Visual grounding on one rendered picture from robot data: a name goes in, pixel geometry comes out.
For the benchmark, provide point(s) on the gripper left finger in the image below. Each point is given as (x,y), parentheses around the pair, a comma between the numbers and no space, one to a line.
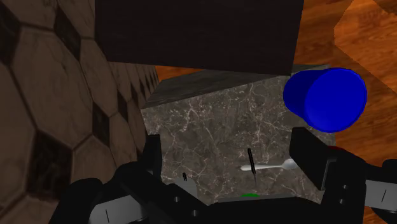
(149,173)

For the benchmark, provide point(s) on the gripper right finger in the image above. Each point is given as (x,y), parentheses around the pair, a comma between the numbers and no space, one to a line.
(310,155)

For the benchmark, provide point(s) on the silver spoon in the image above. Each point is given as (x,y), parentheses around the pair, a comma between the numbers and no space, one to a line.
(273,167)

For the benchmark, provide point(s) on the blue cup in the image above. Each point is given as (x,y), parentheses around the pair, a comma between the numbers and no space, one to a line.
(328,99)

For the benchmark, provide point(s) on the black pen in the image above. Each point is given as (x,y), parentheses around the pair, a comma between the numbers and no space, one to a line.
(251,163)

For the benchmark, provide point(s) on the green round object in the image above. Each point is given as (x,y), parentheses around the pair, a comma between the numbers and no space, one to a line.
(250,195)

